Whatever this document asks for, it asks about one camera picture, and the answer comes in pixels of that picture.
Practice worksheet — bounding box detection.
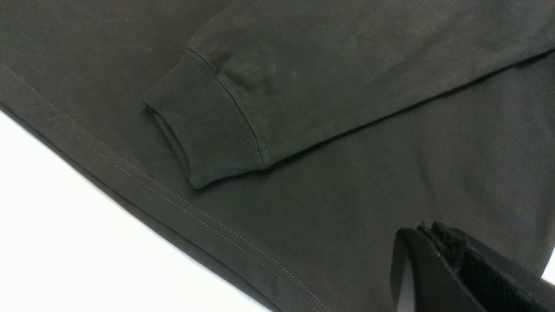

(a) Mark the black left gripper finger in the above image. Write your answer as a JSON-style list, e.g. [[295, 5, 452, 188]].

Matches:
[[390, 222, 555, 312]]

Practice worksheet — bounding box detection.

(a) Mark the gray long sleeve shirt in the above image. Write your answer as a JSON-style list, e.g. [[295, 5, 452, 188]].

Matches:
[[1, 0, 554, 312]]

